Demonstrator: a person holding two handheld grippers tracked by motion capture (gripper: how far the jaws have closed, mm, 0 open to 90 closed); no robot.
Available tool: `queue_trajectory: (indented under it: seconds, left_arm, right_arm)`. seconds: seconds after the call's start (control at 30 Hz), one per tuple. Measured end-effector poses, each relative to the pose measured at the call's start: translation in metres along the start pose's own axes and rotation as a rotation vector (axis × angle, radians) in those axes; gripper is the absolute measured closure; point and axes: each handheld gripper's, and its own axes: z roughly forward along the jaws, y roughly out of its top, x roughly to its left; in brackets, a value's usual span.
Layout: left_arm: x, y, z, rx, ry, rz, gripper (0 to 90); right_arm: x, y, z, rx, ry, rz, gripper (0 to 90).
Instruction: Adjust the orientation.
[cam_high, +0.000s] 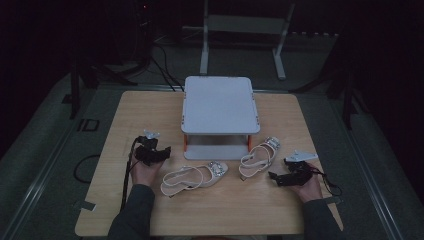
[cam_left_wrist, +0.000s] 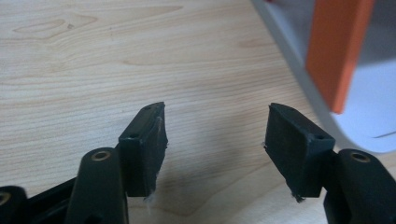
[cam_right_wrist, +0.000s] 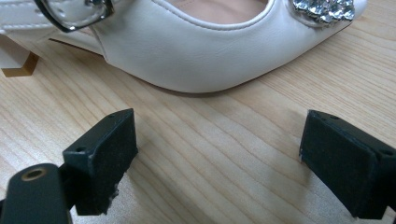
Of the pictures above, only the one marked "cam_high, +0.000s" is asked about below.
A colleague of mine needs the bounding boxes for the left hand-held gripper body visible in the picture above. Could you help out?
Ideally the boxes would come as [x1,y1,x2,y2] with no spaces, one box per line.
[134,129,162,167]

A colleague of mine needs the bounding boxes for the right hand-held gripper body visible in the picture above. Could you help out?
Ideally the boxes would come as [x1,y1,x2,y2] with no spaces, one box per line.
[283,150,319,186]

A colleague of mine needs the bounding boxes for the beige jewelled slingback sandal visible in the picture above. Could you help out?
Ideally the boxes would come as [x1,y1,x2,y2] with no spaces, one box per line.
[160,160,230,198]
[238,135,282,182]

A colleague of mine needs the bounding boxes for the white two-tier shoe rack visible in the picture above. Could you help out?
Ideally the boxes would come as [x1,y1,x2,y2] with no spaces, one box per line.
[180,75,262,162]

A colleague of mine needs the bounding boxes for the person's left hand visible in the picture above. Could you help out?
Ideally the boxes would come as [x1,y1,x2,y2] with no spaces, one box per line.
[129,153,165,188]

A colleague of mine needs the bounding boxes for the person's right hand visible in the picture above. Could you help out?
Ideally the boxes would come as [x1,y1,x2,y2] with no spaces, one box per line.
[289,162,325,204]

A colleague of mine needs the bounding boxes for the grey tape strip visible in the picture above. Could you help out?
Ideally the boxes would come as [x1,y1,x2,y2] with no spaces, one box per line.
[324,195,343,206]
[73,199,98,213]

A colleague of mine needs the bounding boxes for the black metal stand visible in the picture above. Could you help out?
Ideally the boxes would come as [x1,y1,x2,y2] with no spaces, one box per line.
[61,61,138,120]
[289,63,372,132]

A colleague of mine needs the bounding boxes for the power strip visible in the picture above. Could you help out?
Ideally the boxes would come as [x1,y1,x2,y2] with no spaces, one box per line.
[289,31,340,38]

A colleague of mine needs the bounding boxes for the white metal stand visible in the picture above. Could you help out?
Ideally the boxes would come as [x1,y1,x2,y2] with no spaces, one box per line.
[181,0,297,82]

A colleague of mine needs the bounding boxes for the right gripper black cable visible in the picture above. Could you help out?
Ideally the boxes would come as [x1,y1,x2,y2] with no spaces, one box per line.
[308,165,343,198]

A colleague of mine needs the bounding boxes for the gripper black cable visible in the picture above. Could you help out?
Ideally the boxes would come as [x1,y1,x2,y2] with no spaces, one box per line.
[308,165,343,198]
[119,135,143,212]

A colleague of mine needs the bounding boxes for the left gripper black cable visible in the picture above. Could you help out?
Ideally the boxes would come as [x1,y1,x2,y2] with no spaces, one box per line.
[119,135,143,212]

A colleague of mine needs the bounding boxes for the black floor cables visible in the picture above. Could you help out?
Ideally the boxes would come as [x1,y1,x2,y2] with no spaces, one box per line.
[133,36,185,93]

